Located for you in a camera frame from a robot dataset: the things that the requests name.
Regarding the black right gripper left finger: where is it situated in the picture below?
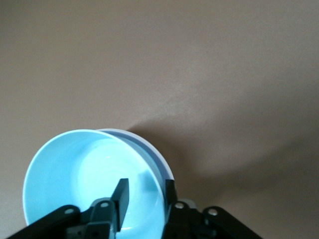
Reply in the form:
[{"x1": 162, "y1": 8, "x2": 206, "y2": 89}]
[{"x1": 86, "y1": 178, "x2": 130, "y2": 239}]

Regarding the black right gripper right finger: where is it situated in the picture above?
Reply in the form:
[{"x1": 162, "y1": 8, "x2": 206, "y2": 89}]
[{"x1": 163, "y1": 179, "x2": 197, "y2": 239}]

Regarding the pink plastic bowl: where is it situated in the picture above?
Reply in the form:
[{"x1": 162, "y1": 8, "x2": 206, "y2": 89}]
[{"x1": 96, "y1": 128, "x2": 175, "y2": 181}]

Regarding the blue plastic bowl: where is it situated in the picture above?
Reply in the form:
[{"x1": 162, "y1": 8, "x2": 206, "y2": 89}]
[{"x1": 22, "y1": 128, "x2": 166, "y2": 239}]

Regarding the brown table cover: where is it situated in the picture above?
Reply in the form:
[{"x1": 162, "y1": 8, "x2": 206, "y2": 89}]
[{"x1": 0, "y1": 0, "x2": 319, "y2": 239}]

